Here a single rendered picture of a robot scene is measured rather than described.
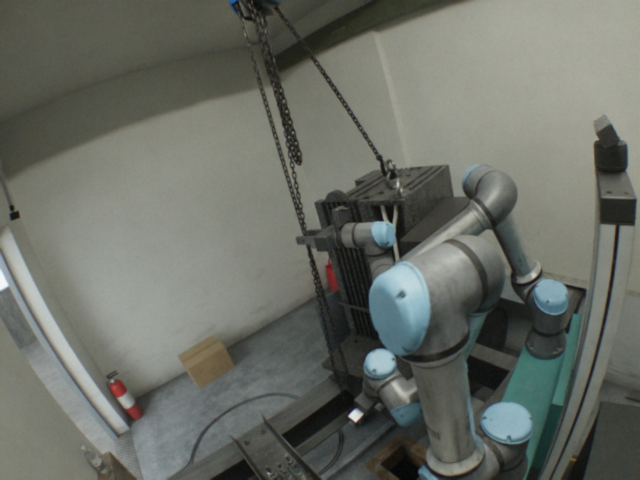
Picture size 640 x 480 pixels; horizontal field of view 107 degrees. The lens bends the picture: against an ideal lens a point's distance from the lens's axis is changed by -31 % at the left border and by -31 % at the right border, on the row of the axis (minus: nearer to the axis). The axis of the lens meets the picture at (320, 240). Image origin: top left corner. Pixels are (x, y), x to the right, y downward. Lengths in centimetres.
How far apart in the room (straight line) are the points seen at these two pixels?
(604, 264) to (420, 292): 32
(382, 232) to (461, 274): 51
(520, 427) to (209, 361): 289
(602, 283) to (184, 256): 316
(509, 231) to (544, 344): 39
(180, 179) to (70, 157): 105
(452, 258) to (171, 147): 297
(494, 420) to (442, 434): 18
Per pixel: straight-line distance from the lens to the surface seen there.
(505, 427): 76
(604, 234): 59
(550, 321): 114
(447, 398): 56
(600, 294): 64
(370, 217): 132
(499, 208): 89
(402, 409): 80
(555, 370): 120
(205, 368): 332
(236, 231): 344
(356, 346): 169
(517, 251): 113
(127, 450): 329
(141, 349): 353
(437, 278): 45
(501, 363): 184
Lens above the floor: 196
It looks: 20 degrees down
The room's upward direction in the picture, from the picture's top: 16 degrees counter-clockwise
